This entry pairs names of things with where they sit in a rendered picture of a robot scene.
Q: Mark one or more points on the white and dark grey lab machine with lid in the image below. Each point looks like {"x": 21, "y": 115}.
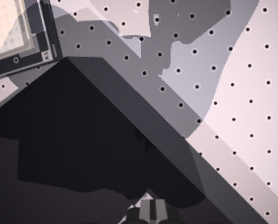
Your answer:
{"x": 79, "y": 144}

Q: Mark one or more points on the grey perforated base plate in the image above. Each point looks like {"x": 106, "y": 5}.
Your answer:
{"x": 208, "y": 67}

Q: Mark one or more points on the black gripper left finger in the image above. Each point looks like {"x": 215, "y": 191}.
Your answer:
{"x": 144, "y": 213}

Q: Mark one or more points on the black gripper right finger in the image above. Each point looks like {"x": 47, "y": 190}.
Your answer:
{"x": 165, "y": 215}

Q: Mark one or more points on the cream plate with grid of round wells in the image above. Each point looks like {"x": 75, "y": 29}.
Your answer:
{"x": 15, "y": 33}

